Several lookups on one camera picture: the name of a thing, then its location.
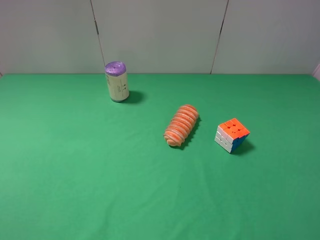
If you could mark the orange striped caterpillar toy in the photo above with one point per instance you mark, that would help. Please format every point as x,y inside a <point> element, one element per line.
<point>181,125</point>

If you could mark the white can with purple lid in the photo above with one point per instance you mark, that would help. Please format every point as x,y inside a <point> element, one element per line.
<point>117,81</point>

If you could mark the multicoloured puzzle cube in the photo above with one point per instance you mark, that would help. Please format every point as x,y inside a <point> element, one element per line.
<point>231,134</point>

